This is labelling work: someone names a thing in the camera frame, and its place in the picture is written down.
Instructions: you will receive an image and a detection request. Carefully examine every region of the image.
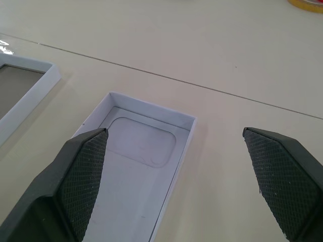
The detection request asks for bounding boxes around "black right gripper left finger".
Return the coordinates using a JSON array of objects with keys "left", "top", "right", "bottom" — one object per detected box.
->
[{"left": 0, "top": 128, "right": 109, "bottom": 242}]

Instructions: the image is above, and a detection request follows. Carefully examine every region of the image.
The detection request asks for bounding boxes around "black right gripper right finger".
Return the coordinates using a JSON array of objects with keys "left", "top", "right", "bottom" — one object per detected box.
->
[{"left": 242, "top": 127, "right": 323, "bottom": 242}]

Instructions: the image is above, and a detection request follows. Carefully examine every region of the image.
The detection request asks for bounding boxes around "white box base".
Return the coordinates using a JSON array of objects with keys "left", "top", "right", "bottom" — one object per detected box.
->
[{"left": 71, "top": 92, "right": 198, "bottom": 242}]

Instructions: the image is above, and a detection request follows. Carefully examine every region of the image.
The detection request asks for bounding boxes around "white box lid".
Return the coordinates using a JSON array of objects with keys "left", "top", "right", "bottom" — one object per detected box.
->
[{"left": 0, "top": 52, "right": 62, "bottom": 148}]

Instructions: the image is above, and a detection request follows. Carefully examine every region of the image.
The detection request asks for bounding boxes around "yellow tape roll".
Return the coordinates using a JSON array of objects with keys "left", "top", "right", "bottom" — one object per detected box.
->
[{"left": 288, "top": 0, "right": 323, "bottom": 15}]

